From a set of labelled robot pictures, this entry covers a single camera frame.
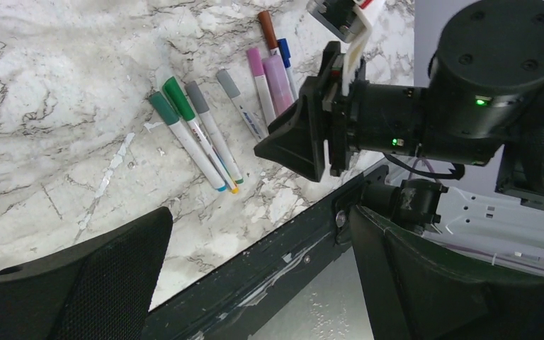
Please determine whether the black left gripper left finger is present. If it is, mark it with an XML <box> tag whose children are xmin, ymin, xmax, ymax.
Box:
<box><xmin>0</xmin><ymin>208</ymin><xmax>173</xmax><ymax>339</ymax></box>

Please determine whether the green cap white marker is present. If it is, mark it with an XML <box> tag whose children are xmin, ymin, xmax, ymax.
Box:
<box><xmin>161</xmin><ymin>77</ymin><xmax>239</xmax><ymax>194</ymax></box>

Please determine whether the orange cap black highlighter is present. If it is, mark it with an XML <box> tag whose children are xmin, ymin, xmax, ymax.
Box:
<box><xmin>216</xmin><ymin>69</ymin><xmax>268</xmax><ymax>142</ymax></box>

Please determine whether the brown cap white marker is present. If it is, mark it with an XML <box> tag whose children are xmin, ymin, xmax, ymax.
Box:
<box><xmin>257</xmin><ymin>11</ymin><xmax>280</xmax><ymax>55</ymax></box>

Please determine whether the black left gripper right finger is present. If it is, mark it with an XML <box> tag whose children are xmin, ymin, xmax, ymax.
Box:
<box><xmin>349</xmin><ymin>205</ymin><xmax>544</xmax><ymax>339</ymax></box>

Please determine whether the pink cap white marker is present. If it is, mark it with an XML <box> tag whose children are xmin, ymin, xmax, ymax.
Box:
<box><xmin>246</xmin><ymin>47</ymin><xmax>276</xmax><ymax>126</ymax></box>

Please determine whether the teal cap white marker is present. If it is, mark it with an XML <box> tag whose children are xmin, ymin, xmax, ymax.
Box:
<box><xmin>148</xmin><ymin>91</ymin><xmax>227</xmax><ymax>192</ymax></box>

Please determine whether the pink highlighter pen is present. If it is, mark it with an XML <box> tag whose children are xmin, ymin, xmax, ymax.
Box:
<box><xmin>262</xmin><ymin>55</ymin><xmax>295</xmax><ymax>116</ymax></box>

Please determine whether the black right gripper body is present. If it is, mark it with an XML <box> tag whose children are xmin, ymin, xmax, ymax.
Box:
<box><xmin>318</xmin><ymin>41</ymin><xmax>359</xmax><ymax>177</ymax></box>

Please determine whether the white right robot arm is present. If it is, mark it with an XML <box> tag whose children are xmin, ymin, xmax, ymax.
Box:
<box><xmin>254</xmin><ymin>1</ymin><xmax>544</xmax><ymax>210</ymax></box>

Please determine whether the blue cap white marker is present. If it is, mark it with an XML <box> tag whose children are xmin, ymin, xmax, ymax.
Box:
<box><xmin>277</xmin><ymin>38</ymin><xmax>298</xmax><ymax>100</ymax></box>

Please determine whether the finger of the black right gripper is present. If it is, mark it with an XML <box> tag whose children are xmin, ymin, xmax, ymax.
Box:
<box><xmin>254</xmin><ymin>132</ymin><xmax>326</xmax><ymax>182</ymax></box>
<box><xmin>268</xmin><ymin>89</ymin><xmax>322</xmax><ymax>140</ymax></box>

